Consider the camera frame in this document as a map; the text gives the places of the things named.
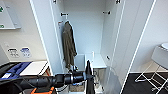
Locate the grey wall panel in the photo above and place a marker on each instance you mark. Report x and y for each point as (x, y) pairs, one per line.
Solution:
(8, 16)

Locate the white wardrobe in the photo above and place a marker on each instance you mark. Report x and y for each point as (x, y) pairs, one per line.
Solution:
(86, 26)

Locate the blue and white wall label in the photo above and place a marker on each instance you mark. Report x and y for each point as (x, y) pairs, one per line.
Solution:
(25, 51)

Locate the black wardrobe hook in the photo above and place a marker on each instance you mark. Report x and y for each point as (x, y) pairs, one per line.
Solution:
(106, 12)
(64, 14)

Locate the olive jacket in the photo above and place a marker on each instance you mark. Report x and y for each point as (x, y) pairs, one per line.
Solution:
(69, 43)

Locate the grey and white wall label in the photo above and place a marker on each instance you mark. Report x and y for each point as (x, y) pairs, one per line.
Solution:
(12, 52)

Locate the blue cloth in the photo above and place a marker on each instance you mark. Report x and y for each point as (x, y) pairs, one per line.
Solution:
(15, 68)

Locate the black shirt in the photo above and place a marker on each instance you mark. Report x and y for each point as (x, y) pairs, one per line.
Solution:
(89, 88)

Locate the orange and white warning sticker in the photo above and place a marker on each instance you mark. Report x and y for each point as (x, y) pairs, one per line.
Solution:
(60, 23)

